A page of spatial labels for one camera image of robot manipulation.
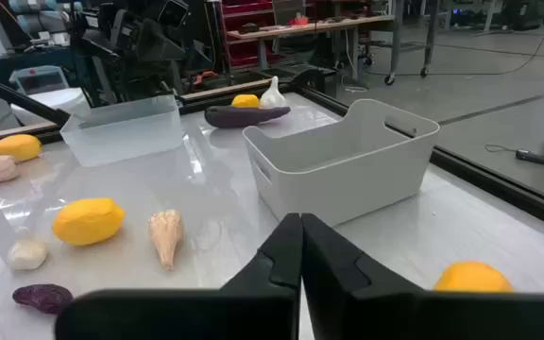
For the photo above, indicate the large yellow lemon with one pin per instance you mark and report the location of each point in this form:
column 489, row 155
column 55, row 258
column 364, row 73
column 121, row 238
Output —
column 88, row 222

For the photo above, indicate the metal cart legs with casters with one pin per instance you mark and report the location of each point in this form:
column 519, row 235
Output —
column 397, row 38

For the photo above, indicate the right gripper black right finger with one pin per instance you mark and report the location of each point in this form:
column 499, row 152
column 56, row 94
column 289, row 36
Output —
column 371, row 311

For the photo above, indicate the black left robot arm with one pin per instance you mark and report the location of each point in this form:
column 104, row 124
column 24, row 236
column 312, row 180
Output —
column 125, row 42

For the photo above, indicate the dark purple eggplant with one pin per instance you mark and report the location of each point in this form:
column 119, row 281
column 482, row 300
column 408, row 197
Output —
column 239, row 117

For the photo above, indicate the small yellow lemon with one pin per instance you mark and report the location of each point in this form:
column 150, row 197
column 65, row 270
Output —
column 245, row 101

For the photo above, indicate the orange-yellow lemon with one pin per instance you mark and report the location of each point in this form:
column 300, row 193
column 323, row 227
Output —
column 472, row 278

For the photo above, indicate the white screen device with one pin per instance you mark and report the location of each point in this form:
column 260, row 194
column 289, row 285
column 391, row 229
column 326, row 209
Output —
column 40, row 78

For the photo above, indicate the round white garlic bulb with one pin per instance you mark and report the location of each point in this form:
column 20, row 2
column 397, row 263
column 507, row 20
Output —
column 26, row 255

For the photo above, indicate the white round stool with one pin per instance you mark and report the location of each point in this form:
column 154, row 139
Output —
column 59, row 101

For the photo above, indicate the black diagonal frame strut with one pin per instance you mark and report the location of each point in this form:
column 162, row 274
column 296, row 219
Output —
column 17, row 96

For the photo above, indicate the white long-stemmed garlic bulb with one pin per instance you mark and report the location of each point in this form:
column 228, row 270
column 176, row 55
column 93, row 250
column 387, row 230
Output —
column 272, row 98

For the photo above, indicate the red shelf unit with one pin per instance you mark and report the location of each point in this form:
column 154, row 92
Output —
column 246, row 9

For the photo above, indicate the grey blue machine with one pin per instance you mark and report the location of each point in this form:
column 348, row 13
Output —
column 40, row 19

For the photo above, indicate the purple sweet potato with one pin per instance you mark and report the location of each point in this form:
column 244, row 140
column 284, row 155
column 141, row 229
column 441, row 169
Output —
column 43, row 297

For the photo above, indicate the translucent plastic bin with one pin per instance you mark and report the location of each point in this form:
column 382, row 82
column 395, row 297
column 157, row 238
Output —
column 121, row 137

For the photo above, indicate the wooden workbench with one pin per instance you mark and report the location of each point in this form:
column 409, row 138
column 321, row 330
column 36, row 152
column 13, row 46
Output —
column 310, row 27

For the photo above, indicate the orange hand tool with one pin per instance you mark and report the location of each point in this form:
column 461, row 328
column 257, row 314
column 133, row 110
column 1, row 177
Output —
column 204, row 76

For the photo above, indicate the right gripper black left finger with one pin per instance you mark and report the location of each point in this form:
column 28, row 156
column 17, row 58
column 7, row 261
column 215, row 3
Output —
column 253, row 307

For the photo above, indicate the red object on workbench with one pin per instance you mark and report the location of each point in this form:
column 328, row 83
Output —
column 299, row 20

